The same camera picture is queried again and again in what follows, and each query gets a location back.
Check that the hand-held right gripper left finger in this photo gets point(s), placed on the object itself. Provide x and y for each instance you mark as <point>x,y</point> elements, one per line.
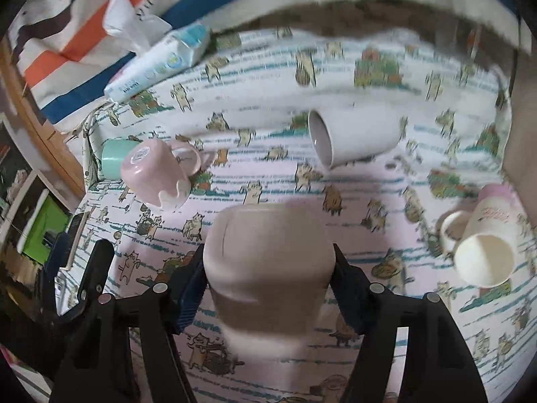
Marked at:
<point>191,296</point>

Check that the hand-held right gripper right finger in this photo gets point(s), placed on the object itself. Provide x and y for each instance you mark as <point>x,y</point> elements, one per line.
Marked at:
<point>346,298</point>

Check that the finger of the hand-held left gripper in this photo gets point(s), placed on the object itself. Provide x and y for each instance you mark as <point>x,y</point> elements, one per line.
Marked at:
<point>100,262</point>
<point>58,256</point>

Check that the beige cup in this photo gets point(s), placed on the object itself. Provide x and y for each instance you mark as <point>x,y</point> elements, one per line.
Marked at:
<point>268,256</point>

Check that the mint green cup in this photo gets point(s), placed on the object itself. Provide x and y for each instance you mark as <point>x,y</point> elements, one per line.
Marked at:
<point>114,160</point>

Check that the white and pink cup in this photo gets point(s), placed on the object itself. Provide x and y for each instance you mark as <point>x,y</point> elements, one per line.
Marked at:
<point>488,239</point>

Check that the green box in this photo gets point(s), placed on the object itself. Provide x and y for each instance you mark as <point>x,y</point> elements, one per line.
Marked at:
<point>44,229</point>

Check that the pink mug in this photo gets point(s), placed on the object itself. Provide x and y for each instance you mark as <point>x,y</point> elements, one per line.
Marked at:
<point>153,176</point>

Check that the grey-white mug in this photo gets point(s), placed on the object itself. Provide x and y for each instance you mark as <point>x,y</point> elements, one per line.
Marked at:
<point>354,134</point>

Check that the white and blue tissue pack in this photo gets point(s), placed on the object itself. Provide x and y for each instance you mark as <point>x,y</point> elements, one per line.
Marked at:
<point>161,62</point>

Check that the striped cloth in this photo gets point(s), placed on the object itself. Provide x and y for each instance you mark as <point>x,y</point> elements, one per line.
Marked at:
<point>75,46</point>

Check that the cat print blanket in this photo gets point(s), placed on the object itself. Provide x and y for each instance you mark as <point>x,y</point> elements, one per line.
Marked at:
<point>260,92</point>

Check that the white crumpled tissue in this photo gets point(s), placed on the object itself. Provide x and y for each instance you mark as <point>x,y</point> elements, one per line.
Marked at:
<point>128,19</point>

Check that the brown fuzzy blanket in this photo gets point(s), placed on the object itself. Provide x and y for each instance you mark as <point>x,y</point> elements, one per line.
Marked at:
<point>356,16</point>

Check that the wooden frame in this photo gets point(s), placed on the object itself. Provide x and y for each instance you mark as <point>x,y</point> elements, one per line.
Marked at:
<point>37,121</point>

